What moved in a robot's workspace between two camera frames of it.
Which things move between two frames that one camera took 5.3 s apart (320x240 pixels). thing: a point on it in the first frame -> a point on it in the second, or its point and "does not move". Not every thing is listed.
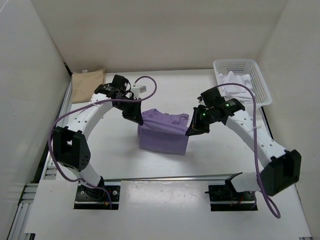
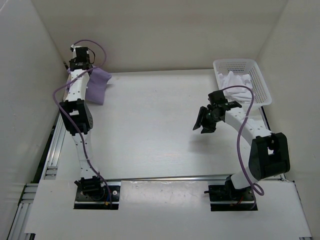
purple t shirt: (163, 132) -> (97, 84)
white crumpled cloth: (236, 91) does not move
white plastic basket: (243, 67) does not move
